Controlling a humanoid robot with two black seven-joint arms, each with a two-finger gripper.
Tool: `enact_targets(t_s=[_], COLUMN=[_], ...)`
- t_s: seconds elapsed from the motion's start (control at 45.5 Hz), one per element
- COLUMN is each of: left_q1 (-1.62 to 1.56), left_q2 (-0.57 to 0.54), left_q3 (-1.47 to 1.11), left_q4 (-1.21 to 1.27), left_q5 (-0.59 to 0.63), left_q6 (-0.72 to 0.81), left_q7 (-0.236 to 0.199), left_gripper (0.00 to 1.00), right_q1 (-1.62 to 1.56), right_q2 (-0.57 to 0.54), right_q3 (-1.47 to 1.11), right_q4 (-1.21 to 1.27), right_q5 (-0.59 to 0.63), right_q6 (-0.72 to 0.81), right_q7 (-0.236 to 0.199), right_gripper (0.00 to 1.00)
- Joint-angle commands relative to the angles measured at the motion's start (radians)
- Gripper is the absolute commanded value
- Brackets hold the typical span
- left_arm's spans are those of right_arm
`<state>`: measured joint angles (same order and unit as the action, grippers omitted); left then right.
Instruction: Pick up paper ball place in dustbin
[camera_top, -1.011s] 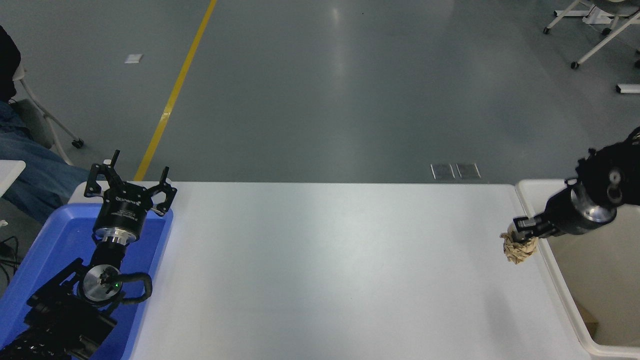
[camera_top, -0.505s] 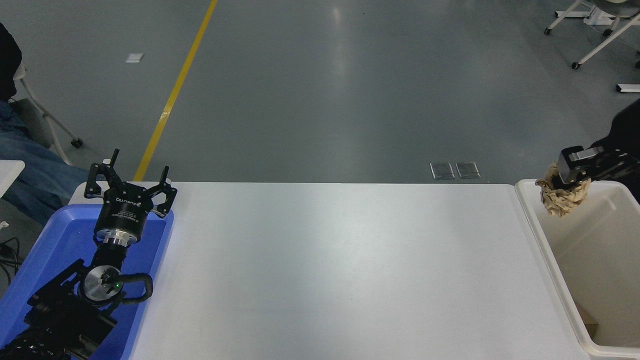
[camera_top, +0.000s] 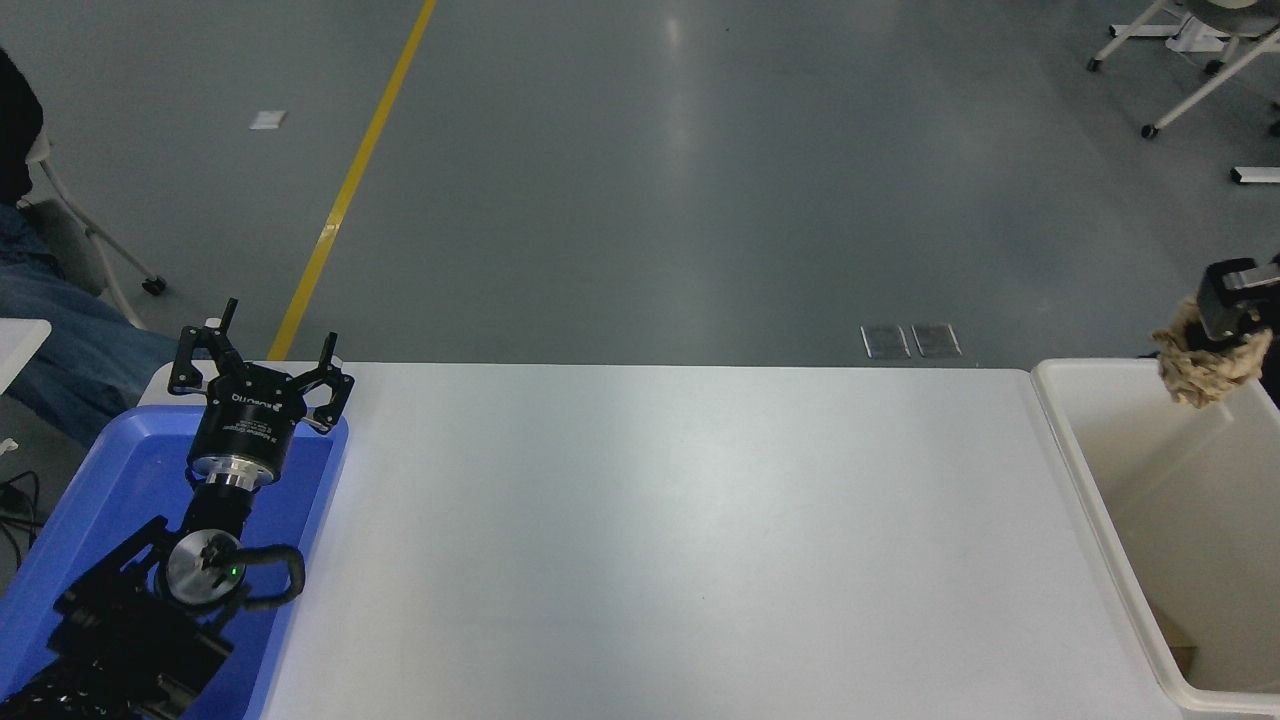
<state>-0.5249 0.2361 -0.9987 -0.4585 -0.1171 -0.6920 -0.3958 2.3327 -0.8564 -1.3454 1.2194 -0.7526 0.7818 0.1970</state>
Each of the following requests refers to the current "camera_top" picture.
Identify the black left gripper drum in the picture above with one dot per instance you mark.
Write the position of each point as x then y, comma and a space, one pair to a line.
245, 422

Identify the tan paper ball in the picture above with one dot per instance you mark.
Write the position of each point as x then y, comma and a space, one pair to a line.
1205, 378

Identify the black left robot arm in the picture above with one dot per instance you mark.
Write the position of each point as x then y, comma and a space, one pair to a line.
120, 640

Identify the blue plastic tray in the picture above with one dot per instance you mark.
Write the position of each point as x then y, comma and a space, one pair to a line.
130, 480

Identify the seated person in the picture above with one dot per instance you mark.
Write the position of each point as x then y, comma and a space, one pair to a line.
70, 340

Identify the white metal bar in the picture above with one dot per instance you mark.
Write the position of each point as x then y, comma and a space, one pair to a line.
1255, 174

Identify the small white side table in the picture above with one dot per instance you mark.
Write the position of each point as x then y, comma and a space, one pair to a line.
18, 340

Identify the large pale plastic bin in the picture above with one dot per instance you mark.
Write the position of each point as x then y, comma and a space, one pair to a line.
1105, 470

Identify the white star-base chair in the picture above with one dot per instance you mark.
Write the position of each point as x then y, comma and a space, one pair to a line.
1215, 75

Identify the white paper scrap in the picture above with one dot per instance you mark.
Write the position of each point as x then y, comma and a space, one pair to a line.
267, 120

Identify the grey floor plate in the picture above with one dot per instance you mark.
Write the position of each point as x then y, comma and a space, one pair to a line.
936, 340
885, 341

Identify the white frame wheeled chair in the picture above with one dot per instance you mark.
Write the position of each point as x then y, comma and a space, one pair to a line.
95, 235

